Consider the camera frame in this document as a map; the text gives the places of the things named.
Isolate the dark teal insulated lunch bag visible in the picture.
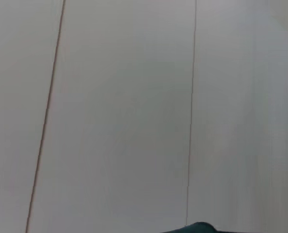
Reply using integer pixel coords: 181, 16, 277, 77
159, 221, 219, 233

